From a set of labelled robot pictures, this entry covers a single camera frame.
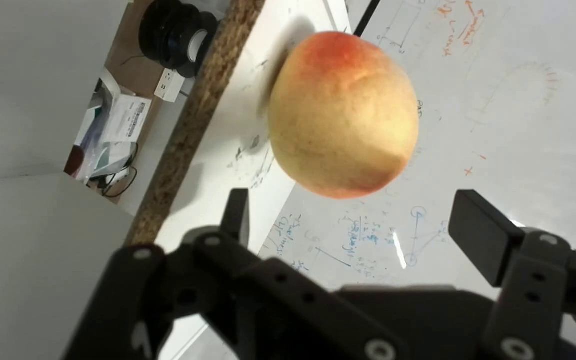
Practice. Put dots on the whiteboard with scribbles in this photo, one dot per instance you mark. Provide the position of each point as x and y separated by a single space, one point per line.
501 132

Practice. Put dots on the white shelf with particleboard edges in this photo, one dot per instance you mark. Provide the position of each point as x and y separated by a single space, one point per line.
194 126

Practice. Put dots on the orange red peach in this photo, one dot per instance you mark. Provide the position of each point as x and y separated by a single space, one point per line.
343 115

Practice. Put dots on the black tape roll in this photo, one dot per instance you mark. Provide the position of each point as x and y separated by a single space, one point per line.
178 32

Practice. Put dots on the brown cardboard box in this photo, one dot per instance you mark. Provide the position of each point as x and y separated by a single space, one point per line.
134 62

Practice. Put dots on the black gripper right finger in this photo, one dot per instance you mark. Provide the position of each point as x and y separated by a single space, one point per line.
520 266

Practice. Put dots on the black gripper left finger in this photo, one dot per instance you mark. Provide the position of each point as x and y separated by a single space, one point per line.
254 292

